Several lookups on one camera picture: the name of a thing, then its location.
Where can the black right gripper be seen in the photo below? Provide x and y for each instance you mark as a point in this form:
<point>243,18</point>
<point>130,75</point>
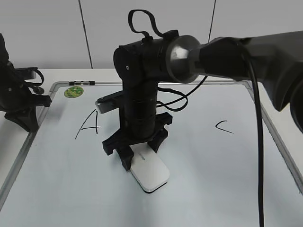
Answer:
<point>152,131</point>

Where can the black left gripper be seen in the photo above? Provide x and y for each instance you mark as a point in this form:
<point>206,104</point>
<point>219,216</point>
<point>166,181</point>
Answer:
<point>25,113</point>

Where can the white whiteboard eraser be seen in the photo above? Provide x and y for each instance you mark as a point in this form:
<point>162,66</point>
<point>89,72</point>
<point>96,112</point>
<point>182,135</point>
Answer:
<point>147,168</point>

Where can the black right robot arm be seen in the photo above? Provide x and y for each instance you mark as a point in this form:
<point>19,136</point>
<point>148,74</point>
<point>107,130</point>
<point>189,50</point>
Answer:
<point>276,61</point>

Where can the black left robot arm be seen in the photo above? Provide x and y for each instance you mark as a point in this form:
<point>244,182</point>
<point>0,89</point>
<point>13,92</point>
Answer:
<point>20,92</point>

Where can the round green magnet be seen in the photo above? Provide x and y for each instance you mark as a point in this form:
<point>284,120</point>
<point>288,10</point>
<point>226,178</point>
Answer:
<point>73,92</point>

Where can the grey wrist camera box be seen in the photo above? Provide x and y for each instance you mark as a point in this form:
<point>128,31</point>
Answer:
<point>110,102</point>

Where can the black and grey frame clip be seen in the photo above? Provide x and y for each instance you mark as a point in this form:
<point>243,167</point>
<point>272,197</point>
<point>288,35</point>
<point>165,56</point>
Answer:
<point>81,83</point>

